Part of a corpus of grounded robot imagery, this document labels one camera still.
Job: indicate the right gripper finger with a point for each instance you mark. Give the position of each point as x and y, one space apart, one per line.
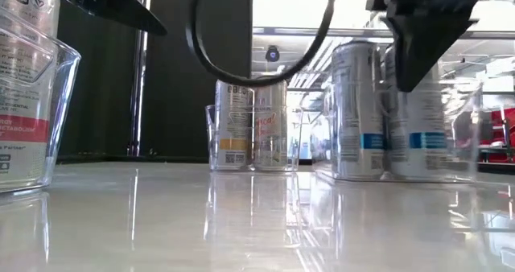
422 42

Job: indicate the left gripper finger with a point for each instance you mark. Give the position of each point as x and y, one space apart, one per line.
120 10

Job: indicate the clear plastic bin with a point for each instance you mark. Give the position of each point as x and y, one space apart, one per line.
297 143
466 143
66 103

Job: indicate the white can red stripe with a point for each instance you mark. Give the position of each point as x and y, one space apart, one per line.
24 103

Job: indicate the white can yellow stripe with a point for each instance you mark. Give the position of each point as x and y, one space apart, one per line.
233 123
270 123

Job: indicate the silver metal pole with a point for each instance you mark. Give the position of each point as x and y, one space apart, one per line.
138 103

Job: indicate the black backdrop curtain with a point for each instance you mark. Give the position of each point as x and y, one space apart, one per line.
173 103

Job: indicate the red cart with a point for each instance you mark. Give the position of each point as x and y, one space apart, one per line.
501 135

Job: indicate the white horizontal beam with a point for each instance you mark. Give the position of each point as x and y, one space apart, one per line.
281 31

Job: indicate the black dome camera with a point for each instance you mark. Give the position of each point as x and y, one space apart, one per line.
272 54

